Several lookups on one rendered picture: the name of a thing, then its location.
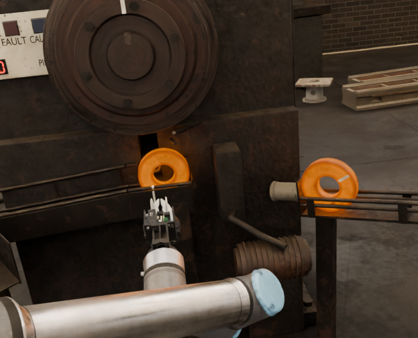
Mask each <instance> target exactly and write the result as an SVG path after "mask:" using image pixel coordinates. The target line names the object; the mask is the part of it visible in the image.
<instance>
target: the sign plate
mask: <svg viewBox="0 0 418 338"><path fill-rule="evenodd" d="M48 10H49V9H47V10H39V11H27V12H20V13H8V14H1V15H0V62H1V63H0V72H4V70H3V68H5V72H4V73H0V80H2V79H8V78H20V77H27V76H38V75H45V74H48V71H47V68H46V64H45V61H44V53H43V32H37V33H34V28H33V25H32V19H45V20H46V16H47V13H48ZM12 21H16V24H17V29H18V32H19V34H18V35H11V36H6V34H5V29H4V26H3V23H5V22H12ZM2 62H3V65H4V66H3V65H2Z"/></svg>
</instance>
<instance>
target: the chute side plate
mask: <svg viewBox="0 0 418 338"><path fill-rule="evenodd" d="M152 191H154V194H155V199H156V201H157V200H158V199H163V200H165V197H166V198H167V203H168V204H169V205H171V204H177V203H188V205H189V211H194V207H193V196H192V190H191V185H187V186H177V187H171V188H161V189H156V190H145V191H140V192H129V193H128V195H129V198H128V195H127V193H125V194H119V195H115V196H109V197H105V198H101V199H95V200H91V201H85V202H81V203H75V204H71V205H64V206H61V207H54V208H51V209H44V210H40V211H34V212H30V213H24V214H20V215H14V216H10V217H4V218H0V234H2V236H4V238H6V240H7V241H8V242H9V243H13V242H16V241H23V240H27V239H33V238H37V237H43V236H47V235H53V234H57V233H63V232H67V231H73V230H77V229H83V228H87V227H93V226H97V225H103V224H107V223H113V222H117V221H123V220H127V219H133V218H139V217H144V210H145V212H146V214H148V210H150V209H151V206H150V199H152V200H153V202H154V199H153V194H152Z"/></svg>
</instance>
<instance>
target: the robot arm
mask: <svg viewBox="0 0 418 338"><path fill-rule="evenodd" d="M160 205H161V209H162V211H160ZM150 206H151V209H150V210H148V214H146V212H145V210H144V225H143V229H144V239H147V245H149V246H150V247H151V249H150V250H149V252H148V254H147V255H146V257H145V258H144V261H143V268H144V272H141V276H143V277H144V290H141V291H135V292H126V293H120V294H110V295H105V296H95V297H90V298H80V299H74V300H65V301H59V302H49V303H44V304H34V305H28V306H19V305H18V303H16V301H14V299H12V298H10V297H8V296H4V297H0V338H181V337H187V336H190V335H193V336H196V337H199V338H236V337H238V335H239V334H240V331H241V330H242V328H244V327H247V326H248V325H251V324H253V323H256V322H258V321H261V320H262V319H265V318H267V317H273V316H274V315H275V314H276V313H278V312H280V311H281V310H282V308H283V306H284V292H283V290H282V287H281V285H280V282H279V281H278V279H277V277H276V276H275V275H274V274H273V273H272V272H271V271H269V270H267V269H263V268H261V269H259V270H254V271H253V272H252V273H251V274H248V275H246V276H239V277H233V278H226V279H224V280H218V281H212V282H202V283H197V284H186V277H185V264H184V258H183V256H182V254H181V253H180V252H178V250H177V249H176V248H175V247H173V246H172V245H176V242H177V241H179V239H178V235H179V234H180V221H179V219H178V218H177V217H176V216H175V215H174V209H173V207H172V208H171V207H170V205H169V204H168V203H167V198H166V197H165V200H163V199H158V200H157V201H156V202H155V203H154V202H153V200H152V199H150Z"/></svg>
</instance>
